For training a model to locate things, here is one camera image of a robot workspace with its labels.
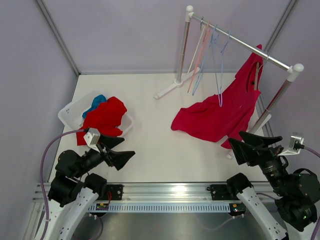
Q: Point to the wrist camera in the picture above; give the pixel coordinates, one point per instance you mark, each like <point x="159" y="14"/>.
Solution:
<point x="91" y="138"/>
<point x="296" y="144"/>

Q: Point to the grey clothes hanger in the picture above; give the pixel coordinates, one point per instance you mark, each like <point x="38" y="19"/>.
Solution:
<point x="257" y="70"/>

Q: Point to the cream wire hanger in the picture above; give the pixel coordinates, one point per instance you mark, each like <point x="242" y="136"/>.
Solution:
<point x="197" y="50"/>

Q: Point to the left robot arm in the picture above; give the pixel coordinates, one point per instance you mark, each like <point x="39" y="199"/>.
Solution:
<point x="74" y="189"/>

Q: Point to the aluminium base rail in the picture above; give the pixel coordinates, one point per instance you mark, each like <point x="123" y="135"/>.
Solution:
<point x="161" y="192"/>

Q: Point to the pink wire hanger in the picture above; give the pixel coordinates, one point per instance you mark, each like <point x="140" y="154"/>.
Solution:
<point x="203" y="39"/>

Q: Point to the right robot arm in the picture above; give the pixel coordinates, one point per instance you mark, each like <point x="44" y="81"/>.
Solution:
<point x="297" y="192"/>

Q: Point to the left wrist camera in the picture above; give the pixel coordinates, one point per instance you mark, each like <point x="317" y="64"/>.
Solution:
<point x="91" y="138"/>

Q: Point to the crimson t shirt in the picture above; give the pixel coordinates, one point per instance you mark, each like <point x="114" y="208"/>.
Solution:
<point x="208" y="121"/>

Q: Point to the teal garment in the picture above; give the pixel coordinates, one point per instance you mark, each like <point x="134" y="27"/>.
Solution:
<point x="95" y="103"/>

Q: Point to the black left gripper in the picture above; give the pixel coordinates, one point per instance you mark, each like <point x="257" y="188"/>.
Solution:
<point x="118" y="158"/>

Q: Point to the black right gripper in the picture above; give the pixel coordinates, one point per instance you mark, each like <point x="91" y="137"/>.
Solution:
<point x="243" y="152"/>

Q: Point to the white slotted cable duct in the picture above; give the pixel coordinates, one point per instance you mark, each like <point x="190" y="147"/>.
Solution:
<point x="207" y="207"/>

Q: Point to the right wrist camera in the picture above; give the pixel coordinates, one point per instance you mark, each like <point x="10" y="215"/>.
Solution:
<point x="296" y="144"/>

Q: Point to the white laundry basket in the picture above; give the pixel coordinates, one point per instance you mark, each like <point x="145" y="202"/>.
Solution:
<point x="71" y="114"/>

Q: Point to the red garment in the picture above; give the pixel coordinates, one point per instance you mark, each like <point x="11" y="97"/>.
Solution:
<point x="107" y="117"/>

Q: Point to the white clothes rack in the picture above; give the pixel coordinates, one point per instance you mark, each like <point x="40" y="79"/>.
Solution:
<point x="293" y="71"/>

